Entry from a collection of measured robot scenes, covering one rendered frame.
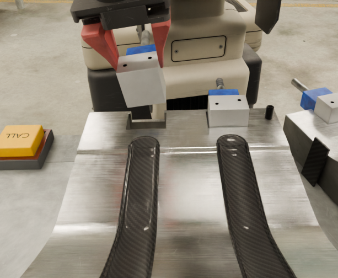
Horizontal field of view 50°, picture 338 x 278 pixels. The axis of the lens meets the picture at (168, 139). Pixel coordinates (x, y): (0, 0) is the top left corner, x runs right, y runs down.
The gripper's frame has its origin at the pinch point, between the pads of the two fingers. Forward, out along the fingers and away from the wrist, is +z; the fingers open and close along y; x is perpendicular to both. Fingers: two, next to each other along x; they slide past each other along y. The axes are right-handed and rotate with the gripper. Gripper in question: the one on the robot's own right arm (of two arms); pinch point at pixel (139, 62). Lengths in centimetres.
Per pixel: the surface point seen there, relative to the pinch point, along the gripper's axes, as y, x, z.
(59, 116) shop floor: -78, 123, 106
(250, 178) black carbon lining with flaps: 11.3, -12.8, 8.8
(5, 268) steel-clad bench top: -17.8, -19.0, 12.5
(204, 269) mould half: 5.6, -25.4, 3.4
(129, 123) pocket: -3.6, 0.0, 9.6
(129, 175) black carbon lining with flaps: -2.2, -11.7, 7.1
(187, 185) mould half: 4.3, -13.7, 7.6
